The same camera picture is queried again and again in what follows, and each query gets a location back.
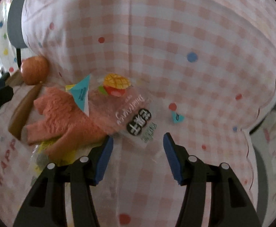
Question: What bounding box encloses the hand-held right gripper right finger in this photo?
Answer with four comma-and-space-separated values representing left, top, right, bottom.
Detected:
163, 132, 262, 227

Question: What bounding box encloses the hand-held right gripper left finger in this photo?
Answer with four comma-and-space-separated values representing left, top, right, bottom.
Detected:
12, 136, 115, 227

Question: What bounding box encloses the clear packet with fruit print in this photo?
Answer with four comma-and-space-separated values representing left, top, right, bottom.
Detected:
66, 73, 162, 145

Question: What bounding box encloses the brown wooden stick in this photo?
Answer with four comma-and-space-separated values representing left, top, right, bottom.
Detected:
8, 83, 44, 140

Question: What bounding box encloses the orange round ball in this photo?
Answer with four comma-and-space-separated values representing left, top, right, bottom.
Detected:
20, 56, 50, 85

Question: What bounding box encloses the pink plush toy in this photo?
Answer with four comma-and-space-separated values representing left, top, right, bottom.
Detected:
22, 87, 110, 157

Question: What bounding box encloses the pink checked cloth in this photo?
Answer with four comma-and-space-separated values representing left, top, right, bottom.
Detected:
0, 0, 276, 227

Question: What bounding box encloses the grey chair with black frame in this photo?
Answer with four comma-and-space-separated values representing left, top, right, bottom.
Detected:
7, 0, 276, 218

